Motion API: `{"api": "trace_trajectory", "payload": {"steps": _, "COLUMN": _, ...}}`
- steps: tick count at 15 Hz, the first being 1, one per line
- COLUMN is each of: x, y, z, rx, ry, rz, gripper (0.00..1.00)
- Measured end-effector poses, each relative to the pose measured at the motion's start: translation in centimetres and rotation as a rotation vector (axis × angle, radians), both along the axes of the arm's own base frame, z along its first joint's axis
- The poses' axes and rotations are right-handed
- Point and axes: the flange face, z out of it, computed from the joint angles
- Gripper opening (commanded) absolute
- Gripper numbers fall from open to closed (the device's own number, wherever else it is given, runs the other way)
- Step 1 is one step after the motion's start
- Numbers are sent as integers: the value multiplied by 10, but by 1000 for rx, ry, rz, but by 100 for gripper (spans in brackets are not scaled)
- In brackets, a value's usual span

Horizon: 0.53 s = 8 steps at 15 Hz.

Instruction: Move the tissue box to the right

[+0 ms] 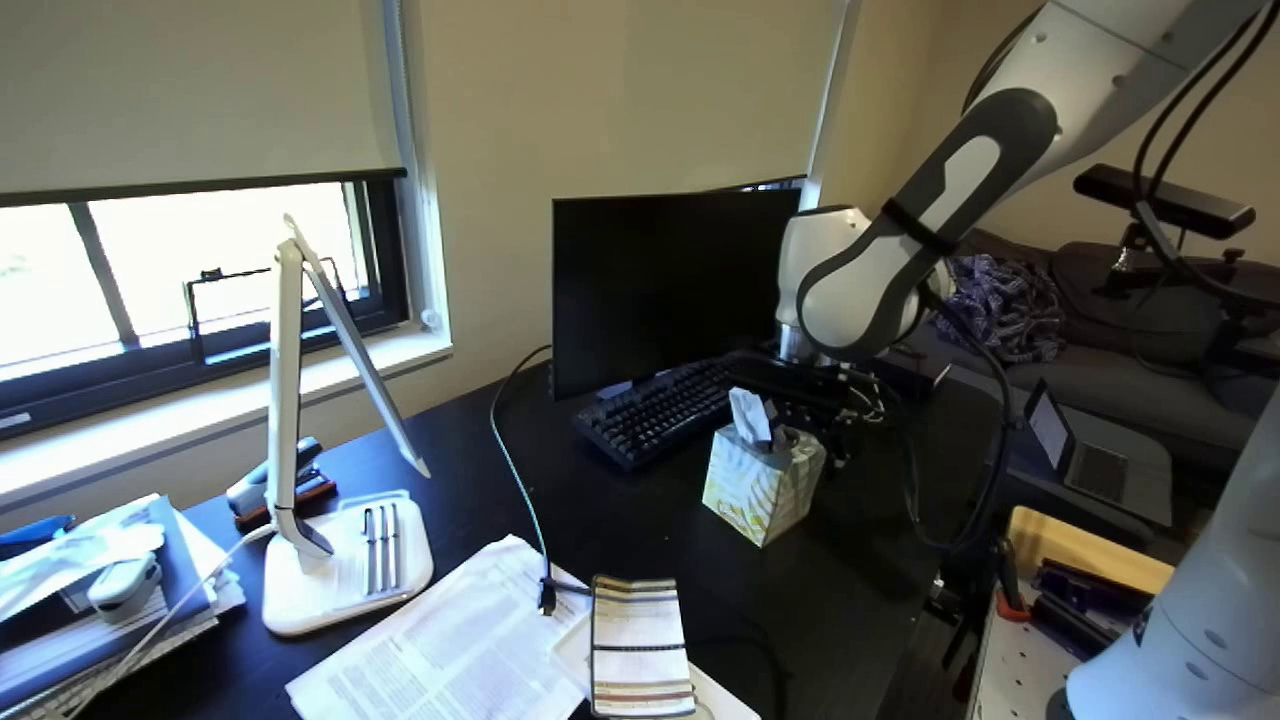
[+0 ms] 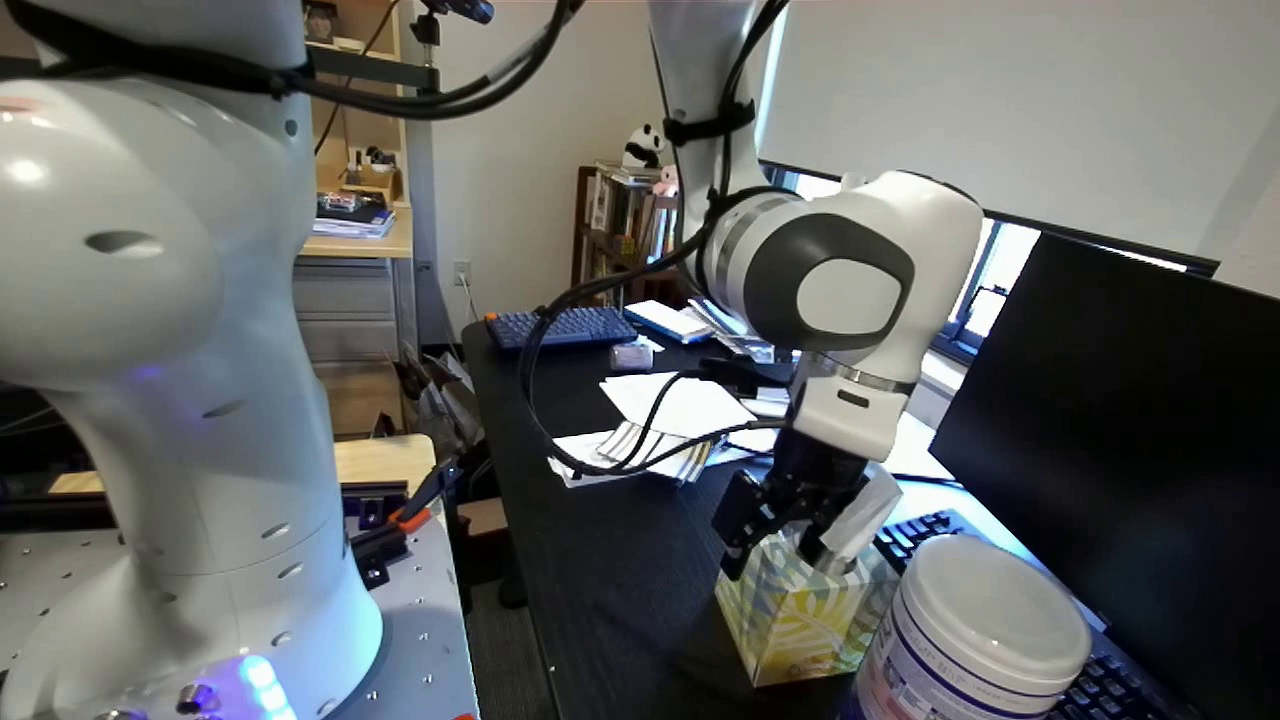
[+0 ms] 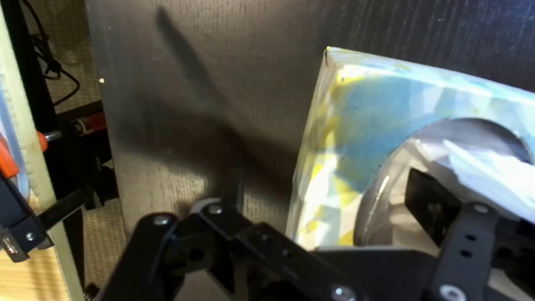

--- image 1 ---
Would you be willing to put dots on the pale green tissue box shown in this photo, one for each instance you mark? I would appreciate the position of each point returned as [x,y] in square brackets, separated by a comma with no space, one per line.
[761,487]

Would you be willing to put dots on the dark stapler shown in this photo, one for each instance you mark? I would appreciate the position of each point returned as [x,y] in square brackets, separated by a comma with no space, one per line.
[274,487]

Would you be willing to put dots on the white roller blind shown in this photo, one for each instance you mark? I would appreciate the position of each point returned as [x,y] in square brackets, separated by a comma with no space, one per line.
[187,84]

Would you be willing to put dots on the printed white paper sheets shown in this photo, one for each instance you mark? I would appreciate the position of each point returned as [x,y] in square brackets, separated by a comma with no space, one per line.
[443,653]

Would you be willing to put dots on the striped folded cloth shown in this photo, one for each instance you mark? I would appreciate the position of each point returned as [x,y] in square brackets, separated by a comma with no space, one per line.
[642,647]

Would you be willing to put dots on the open laptop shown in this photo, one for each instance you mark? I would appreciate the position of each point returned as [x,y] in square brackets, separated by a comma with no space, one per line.
[1103,461]

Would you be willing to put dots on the small black box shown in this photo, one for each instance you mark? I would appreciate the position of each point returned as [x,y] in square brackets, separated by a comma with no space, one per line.
[920,375]

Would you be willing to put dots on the black computer monitor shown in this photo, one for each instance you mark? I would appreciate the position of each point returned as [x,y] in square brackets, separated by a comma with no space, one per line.
[673,284]

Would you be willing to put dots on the dark grey sofa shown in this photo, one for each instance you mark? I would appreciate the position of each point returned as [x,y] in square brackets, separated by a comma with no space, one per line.
[1163,381]

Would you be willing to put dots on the white desk lamp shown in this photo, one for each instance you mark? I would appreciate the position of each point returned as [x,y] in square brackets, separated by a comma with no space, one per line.
[343,566]

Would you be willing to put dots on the black camera on tripod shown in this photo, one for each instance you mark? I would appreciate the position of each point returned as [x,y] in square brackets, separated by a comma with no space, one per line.
[1163,202]

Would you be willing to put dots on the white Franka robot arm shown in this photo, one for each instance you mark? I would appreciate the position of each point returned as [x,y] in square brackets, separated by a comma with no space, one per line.
[963,174]

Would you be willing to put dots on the black computer keyboard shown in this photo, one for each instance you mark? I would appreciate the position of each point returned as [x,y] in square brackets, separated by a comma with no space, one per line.
[663,414]

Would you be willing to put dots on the black window frame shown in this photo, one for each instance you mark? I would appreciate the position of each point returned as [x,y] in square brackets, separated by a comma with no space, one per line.
[201,341]

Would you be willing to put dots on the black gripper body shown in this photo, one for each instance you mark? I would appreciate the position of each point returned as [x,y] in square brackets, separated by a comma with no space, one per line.
[834,381]

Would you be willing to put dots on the light wooden box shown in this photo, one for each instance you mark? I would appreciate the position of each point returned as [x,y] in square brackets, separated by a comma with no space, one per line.
[1081,547]

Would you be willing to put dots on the purple clothes pile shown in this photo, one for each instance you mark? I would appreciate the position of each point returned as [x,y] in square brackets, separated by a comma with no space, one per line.
[995,306]

